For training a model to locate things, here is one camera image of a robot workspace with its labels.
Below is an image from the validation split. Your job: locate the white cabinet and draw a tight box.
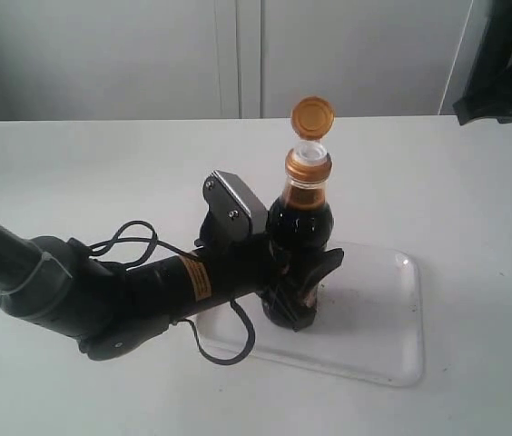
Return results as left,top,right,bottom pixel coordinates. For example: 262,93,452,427
0,1,490,121

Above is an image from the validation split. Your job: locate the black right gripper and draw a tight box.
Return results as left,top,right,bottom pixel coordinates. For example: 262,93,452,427
453,1,512,125

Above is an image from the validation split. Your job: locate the white plastic tray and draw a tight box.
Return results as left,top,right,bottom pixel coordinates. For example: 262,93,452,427
238,240,424,387

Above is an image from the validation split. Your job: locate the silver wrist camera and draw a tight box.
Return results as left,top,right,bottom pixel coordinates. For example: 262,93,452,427
202,170,268,243

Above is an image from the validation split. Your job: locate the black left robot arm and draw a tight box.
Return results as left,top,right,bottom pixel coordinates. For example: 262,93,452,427
0,225,344,361

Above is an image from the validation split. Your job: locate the dark soy sauce bottle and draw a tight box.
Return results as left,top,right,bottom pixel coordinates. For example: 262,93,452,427
261,96,335,331

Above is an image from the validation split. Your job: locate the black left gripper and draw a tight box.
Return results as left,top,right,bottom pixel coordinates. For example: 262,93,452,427
193,213,345,332

